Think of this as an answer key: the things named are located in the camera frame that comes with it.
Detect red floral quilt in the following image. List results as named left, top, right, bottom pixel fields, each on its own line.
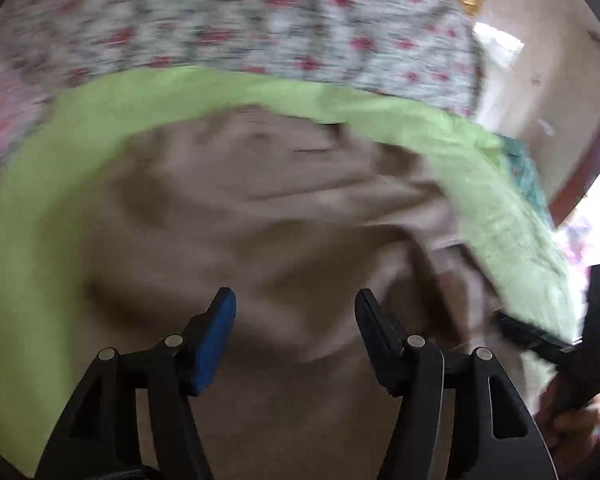
left=0, top=0, right=486, bottom=211

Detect person's right hand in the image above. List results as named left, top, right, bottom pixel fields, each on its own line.
left=537, top=375, right=600, bottom=461

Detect reddish wooden door frame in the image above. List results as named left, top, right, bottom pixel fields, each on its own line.
left=550, top=110, right=600, bottom=227

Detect teal patterned cloth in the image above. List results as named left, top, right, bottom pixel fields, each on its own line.
left=500, top=135, right=551, bottom=221

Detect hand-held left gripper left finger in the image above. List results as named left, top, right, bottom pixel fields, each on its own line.
left=34, top=287, right=238, bottom=480

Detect light green bedsheet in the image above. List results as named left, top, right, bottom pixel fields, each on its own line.
left=0, top=67, right=588, bottom=478

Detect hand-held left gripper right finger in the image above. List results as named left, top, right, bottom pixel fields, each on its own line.
left=355, top=288, right=561, bottom=480

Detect taupe knit sweater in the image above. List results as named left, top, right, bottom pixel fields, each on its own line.
left=82, top=105, right=531, bottom=480

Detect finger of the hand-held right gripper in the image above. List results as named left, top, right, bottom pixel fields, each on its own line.
left=495, top=312, right=578, bottom=361

